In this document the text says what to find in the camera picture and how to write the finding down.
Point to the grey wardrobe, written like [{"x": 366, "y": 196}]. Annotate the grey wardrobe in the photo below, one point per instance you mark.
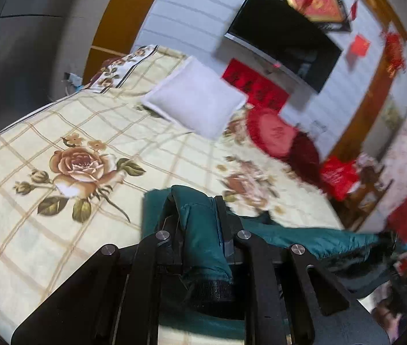
[{"x": 27, "y": 43}]

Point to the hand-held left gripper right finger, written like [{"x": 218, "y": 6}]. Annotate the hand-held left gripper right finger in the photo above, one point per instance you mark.
[{"x": 253, "y": 258}]

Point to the floral checked bed sheet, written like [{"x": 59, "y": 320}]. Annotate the floral checked bed sheet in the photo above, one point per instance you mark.
[{"x": 45, "y": 205}]

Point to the red wall banner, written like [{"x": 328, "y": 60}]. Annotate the red wall banner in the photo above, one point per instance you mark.
[{"x": 257, "y": 86}]

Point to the red hanging knot decoration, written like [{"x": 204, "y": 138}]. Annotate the red hanging knot decoration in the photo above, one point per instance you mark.
[{"x": 394, "y": 52}]

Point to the green quilted puffer jacket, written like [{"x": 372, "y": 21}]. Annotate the green quilted puffer jacket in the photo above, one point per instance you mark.
[{"x": 200, "y": 230}]

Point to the red heart-shaped cushion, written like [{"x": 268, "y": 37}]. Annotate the red heart-shaped cushion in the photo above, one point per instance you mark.
[{"x": 271, "y": 133}]

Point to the white pillow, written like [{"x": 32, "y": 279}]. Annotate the white pillow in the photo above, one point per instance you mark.
[{"x": 194, "y": 97}]

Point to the black wall television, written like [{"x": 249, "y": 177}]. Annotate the black wall television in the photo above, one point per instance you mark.
[{"x": 282, "y": 36}]

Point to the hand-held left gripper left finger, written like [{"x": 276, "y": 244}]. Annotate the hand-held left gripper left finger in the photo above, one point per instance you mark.
[{"x": 149, "y": 255}]

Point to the wooden chair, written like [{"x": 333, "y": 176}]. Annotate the wooden chair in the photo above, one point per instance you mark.
[{"x": 368, "y": 187}]

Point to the small red paper square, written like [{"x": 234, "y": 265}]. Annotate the small red paper square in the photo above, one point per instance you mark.
[{"x": 361, "y": 45}]

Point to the dark red velvet cushion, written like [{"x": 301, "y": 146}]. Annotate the dark red velvet cushion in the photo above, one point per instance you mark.
[{"x": 306, "y": 158}]

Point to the red plastic bag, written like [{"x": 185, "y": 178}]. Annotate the red plastic bag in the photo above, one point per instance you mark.
[{"x": 340, "y": 178}]

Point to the floral curtain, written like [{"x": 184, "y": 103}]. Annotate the floral curtain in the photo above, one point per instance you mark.
[{"x": 404, "y": 151}]

